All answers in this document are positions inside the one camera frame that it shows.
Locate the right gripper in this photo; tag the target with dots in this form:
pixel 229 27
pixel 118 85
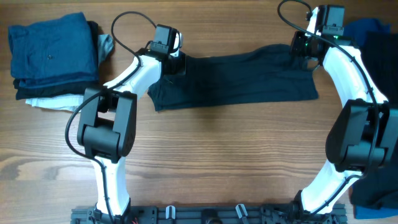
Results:
pixel 295 46

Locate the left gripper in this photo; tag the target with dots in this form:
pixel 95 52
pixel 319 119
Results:
pixel 181 68

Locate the dark green t-shirt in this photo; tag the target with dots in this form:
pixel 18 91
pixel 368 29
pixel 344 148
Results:
pixel 267 74

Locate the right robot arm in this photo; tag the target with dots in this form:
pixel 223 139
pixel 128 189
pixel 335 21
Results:
pixel 363 137

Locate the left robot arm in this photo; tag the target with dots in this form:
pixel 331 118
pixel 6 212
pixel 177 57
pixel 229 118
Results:
pixel 107 124

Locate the bright blue t-shirt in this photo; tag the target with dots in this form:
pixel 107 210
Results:
pixel 359 31

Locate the folded light grey garment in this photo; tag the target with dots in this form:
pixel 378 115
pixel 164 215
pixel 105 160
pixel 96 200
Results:
pixel 105 46

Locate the folded white garment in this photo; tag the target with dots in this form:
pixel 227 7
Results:
pixel 68 102

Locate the folded blue shorts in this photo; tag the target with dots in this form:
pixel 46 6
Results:
pixel 53 49

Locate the folded black garment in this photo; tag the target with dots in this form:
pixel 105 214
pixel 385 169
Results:
pixel 56 90

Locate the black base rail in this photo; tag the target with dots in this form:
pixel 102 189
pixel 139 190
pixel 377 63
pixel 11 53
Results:
pixel 264 214

